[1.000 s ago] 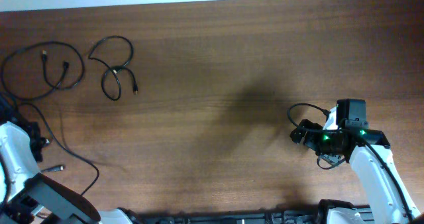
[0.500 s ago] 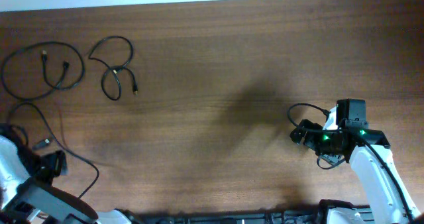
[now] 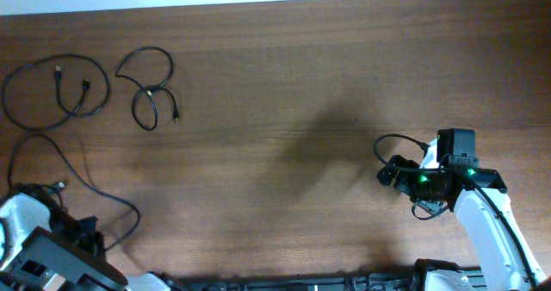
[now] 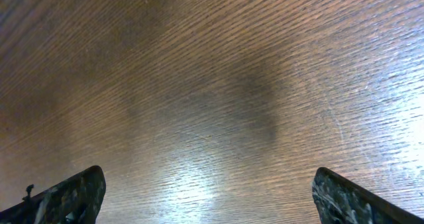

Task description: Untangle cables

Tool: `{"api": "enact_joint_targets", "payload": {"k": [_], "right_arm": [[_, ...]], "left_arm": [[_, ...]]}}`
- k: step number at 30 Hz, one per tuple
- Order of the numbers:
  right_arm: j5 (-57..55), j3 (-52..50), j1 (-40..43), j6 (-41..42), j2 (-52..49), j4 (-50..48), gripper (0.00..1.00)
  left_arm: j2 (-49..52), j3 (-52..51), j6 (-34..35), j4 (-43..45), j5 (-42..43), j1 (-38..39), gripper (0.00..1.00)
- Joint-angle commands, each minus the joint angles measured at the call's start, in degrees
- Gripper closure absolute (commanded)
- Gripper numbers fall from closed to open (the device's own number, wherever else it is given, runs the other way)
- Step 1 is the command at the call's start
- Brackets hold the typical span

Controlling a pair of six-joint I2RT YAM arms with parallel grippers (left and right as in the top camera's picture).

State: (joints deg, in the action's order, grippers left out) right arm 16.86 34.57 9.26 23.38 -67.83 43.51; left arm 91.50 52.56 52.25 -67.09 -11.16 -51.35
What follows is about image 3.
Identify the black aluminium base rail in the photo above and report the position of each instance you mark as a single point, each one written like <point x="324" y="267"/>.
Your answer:
<point x="323" y="282"/>

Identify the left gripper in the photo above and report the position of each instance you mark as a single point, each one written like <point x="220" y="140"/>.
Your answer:
<point x="91" y="226"/>

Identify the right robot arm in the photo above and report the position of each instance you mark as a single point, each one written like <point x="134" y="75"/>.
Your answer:
<point x="449" y="178"/>

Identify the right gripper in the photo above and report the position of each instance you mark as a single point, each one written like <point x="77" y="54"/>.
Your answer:
<point x="402" y="179"/>

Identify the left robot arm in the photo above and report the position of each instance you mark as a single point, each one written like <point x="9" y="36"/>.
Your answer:
<point x="44" y="248"/>

